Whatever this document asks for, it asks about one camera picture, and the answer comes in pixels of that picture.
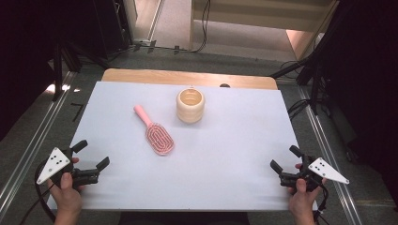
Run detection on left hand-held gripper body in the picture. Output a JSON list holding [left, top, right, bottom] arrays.
[[36, 146, 101, 190]]

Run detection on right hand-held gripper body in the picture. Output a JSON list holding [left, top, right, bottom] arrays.
[[279, 155, 350, 192]]

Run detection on pink hairbrush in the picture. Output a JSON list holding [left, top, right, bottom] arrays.
[[133, 104, 176, 157]]

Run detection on cream ribbed cup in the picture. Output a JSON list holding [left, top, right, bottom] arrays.
[[176, 87, 206, 124]]

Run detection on person's left hand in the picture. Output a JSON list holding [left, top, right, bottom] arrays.
[[46, 171, 85, 220]]

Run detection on person's right hand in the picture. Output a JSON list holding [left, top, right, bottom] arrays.
[[287, 177, 329, 218]]

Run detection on white table mat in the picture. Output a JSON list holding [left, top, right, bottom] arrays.
[[46, 81, 318, 212]]

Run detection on black tripod stand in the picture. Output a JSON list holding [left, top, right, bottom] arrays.
[[51, 40, 111, 102], [270, 46, 332, 116]]

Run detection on wooden table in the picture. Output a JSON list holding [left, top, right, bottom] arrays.
[[101, 68, 279, 91]]

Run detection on dark curtain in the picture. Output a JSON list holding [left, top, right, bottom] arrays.
[[299, 0, 398, 204], [0, 0, 135, 142]]

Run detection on light wooden cabinet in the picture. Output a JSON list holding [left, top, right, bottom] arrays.
[[188, 0, 341, 62]]

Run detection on metal floor track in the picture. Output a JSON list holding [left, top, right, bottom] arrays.
[[145, 0, 166, 43]]

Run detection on aluminium floor rail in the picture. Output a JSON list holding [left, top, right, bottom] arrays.
[[297, 85, 364, 225], [0, 70, 78, 214]]

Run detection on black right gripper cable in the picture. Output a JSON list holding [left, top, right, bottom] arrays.
[[313, 182, 330, 225]]

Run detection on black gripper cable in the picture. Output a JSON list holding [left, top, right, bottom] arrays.
[[313, 182, 330, 225], [19, 158, 57, 225]]

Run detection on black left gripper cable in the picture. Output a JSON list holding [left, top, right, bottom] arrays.
[[19, 158, 57, 225]]

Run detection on black floor cable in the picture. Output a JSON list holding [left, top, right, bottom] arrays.
[[286, 98, 314, 121]]

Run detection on black hanging cable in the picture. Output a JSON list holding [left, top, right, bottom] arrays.
[[191, 0, 210, 53], [195, 0, 211, 53]]

